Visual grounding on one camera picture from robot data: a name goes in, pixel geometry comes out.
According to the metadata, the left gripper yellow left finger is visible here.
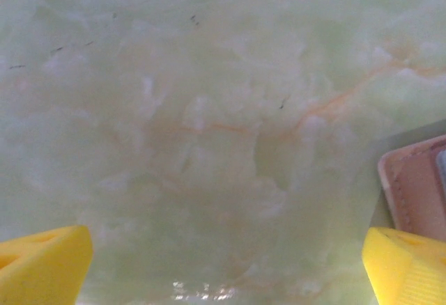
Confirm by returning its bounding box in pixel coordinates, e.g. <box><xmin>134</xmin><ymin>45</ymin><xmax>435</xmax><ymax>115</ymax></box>
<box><xmin>0</xmin><ymin>225</ymin><xmax>93</xmax><ymax>305</ymax></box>

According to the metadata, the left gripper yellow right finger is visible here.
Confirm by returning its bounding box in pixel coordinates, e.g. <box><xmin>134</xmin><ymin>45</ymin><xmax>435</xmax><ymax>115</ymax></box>
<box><xmin>362</xmin><ymin>227</ymin><xmax>446</xmax><ymax>305</ymax></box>

